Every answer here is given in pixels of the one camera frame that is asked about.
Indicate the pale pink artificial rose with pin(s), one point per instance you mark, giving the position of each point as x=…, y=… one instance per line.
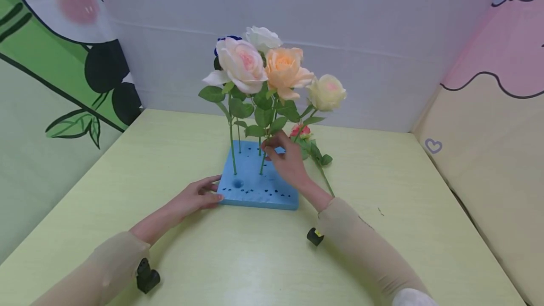
x=242, y=63

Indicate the person's right forearm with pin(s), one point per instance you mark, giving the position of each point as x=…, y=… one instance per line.
x=361, y=249

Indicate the person's left forearm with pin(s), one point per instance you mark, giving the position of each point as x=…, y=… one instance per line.
x=110, y=263

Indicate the white artificial rose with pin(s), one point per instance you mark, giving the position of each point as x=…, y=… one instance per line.
x=262, y=38

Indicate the blue foam flower block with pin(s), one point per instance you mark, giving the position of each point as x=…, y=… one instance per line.
x=255, y=188

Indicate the peach orange artificial rose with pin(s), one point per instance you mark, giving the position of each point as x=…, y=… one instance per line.
x=285, y=71

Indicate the cream yellow artificial rose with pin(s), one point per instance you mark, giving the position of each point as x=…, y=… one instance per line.
x=326, y=91

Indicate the dark blue artificial rose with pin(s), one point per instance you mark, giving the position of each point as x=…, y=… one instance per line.
x=221, y=39

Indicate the small red artificial rose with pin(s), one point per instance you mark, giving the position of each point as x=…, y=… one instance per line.
x=315, y=151

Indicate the person's left hand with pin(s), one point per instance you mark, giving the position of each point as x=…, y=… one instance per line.
x=193, y=198

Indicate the person's right hand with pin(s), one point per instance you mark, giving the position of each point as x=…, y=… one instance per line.
x=290, y=163

